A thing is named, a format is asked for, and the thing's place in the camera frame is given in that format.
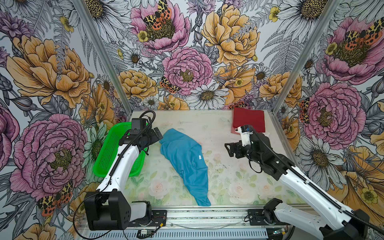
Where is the pink folded t-shirt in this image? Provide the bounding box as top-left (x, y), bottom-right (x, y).
top-left (231, 127), bottom-right (240, 135)

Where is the green plastic basket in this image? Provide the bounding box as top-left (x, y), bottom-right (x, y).
top-left (93, 122), bottom-right (146, 178)

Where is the blue t-shirt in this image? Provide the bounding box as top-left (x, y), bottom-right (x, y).
top-left (160, 129), bottom-right (211, 207)

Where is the aluminium right corner post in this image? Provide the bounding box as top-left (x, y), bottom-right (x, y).
top-left (272, 0), bottom-right (334, 114)

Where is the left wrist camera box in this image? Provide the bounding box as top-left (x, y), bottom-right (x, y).
top-left (131, 118), bottom-right (147, 132)

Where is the aluminium front base frame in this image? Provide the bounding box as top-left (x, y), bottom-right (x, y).
top-left (76, 205), bottom-right (319, 240)

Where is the aluminium left corner post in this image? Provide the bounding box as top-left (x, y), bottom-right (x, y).
top-left (74, 1), bottom-right (133, 118)

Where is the dark red folded t-shirt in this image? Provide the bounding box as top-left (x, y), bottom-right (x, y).
top-left (232, 108), bottom-right (266, 133)

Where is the aluminium corner post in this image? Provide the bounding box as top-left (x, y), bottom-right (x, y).
top-left (74, 1), bottom-right (133, 118)
top-left (272, 0), bottom-right (334, 114)

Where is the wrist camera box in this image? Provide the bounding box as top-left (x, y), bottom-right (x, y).
top-left (235, 125), bottom-right (252, 147)
top-left (131, 118), bottom-right (147, 132)

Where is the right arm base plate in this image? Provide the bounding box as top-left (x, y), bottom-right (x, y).
top-left (244, 209), bottom-right (289, 226)

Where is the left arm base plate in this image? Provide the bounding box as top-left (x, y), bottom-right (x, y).
top-left (128, 210), bottom-right (168, 227)

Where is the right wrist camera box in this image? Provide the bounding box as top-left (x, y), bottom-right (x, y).
top-left (235, 125), bottom-right (252, 147)

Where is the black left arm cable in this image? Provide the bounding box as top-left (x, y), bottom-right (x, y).
top-left (72, 110), bottom-right (157, 240)

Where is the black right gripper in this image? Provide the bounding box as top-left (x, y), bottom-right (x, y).
top-left (225, 141), bottom-right (264, 165)

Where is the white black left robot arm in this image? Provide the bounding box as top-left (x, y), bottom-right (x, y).
top-left (84, 128), bottom-right (163, 231)

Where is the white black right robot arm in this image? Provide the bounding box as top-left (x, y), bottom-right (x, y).
top-left (225, 132), bottom-right (370, 240)

